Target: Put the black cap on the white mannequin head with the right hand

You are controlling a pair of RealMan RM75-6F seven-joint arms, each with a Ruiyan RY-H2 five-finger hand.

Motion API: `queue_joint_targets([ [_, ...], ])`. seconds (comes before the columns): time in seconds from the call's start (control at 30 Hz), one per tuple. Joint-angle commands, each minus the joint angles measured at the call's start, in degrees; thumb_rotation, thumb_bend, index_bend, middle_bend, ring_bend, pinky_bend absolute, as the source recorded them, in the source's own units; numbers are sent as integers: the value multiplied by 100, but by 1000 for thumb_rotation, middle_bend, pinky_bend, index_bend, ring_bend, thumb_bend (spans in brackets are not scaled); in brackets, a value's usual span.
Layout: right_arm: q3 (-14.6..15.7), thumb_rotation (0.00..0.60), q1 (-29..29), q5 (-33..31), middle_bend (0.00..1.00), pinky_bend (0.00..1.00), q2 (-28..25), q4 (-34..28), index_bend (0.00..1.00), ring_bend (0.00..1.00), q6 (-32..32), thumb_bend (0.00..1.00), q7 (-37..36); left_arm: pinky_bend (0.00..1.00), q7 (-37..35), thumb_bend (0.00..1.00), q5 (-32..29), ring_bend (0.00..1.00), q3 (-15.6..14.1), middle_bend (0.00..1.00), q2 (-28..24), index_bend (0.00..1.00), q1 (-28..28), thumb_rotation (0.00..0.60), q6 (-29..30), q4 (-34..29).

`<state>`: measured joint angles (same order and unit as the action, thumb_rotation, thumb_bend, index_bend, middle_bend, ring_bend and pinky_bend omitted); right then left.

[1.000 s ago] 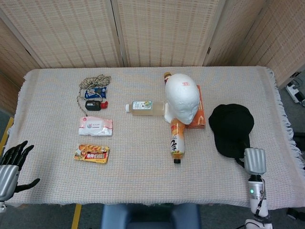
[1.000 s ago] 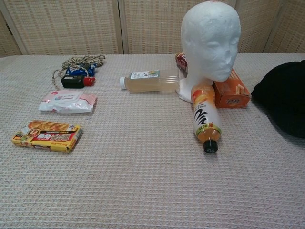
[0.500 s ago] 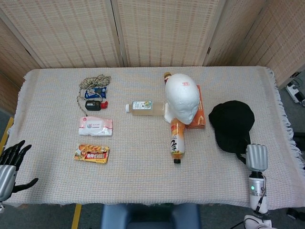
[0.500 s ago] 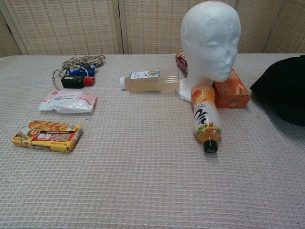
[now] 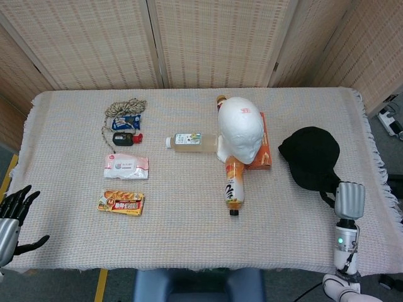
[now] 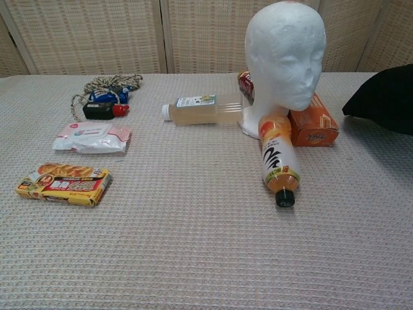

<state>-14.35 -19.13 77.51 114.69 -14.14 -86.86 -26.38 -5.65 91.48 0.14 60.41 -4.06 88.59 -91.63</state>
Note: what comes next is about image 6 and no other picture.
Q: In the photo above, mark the black baseball cap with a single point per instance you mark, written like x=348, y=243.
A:
x=384, y=100

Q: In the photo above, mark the white foam mannequin head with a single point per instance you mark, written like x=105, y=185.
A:
x=284, y=58

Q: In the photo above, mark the clear tea bottle white cap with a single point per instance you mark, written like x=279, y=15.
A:
x=203, y=113

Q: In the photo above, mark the orange juice bottle black cap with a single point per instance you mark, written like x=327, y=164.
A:
x=279, y=151

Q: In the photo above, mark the beige woven tablecloth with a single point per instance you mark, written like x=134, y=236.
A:
x=193, y=242

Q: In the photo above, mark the orange cardboard box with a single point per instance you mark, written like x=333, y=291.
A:
x=317, y=129

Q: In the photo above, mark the black case with red knob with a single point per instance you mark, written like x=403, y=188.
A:
x=98, y=110

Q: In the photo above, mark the pink white wet wipes pack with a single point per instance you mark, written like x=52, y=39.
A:
x=90, y=137

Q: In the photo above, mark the woven folding screen panel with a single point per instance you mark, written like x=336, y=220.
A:
x=206, y=35
x=90, y=35
x=348, y=35
x=397, y=42
x=9, y=55

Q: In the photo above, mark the blue snack packet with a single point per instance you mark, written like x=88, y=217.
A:
x=100, y=94

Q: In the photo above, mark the yellow curry box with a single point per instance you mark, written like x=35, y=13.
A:
x=64, y=185

